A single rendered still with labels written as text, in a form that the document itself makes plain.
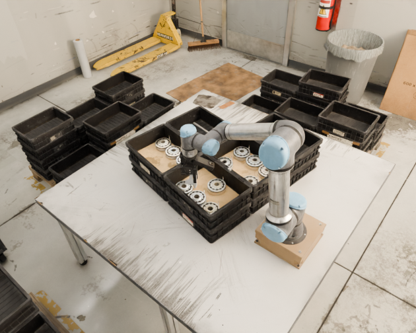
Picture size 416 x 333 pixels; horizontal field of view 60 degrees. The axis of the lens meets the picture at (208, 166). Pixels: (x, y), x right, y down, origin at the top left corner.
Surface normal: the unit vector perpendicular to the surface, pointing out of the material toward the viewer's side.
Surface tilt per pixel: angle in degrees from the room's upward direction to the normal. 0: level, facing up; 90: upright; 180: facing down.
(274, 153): 81
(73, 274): 0
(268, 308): 0
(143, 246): 0
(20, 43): 90
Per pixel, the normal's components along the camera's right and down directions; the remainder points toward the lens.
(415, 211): -0.04, -0.74
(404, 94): -0.61, 0.33
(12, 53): 0.77, 0.40
